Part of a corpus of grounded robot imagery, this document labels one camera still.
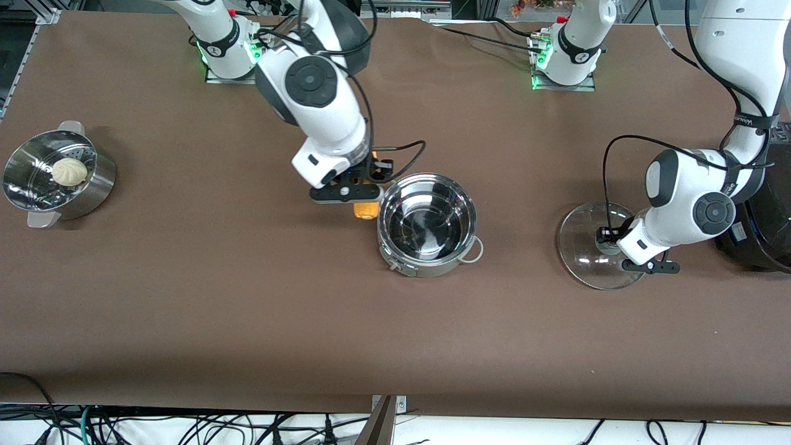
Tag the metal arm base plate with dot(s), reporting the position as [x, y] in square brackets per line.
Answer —
[216, 80]
[556, 88]

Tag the black rice cooker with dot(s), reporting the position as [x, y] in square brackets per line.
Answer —
[766, 247]

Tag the brown table cover sheet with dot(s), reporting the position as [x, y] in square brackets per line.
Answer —
[309, 340]

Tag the small metal bracket plate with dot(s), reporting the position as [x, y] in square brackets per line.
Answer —
[401, 405]

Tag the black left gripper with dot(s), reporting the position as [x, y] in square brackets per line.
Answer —
[612, 235]

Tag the silver background frame bar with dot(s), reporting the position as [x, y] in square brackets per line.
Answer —
[408, 9]

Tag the dark grey metal post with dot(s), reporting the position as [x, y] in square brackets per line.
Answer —
[378, 429]

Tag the grey steel cooking pot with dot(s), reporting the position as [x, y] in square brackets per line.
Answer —
[426, 270]

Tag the yellow corn cob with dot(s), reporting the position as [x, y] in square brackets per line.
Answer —
[366, 211]

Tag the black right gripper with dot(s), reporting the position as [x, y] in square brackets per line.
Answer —
[364, 171]

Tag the aluminium table edge profile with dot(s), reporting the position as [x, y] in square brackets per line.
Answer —
[49, 15]

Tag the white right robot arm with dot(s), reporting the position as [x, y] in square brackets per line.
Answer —
[309, 80]

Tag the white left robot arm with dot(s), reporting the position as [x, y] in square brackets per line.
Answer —
[714, 213]

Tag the orange background object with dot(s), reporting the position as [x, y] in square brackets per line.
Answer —
[522, 6]

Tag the glass pot lid with knob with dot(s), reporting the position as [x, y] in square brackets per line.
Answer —
[575, 247]

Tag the steel steamer pot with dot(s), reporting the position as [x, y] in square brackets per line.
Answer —
[86, 198]

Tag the white steamed bun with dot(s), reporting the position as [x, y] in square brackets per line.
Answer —
[69, 173]

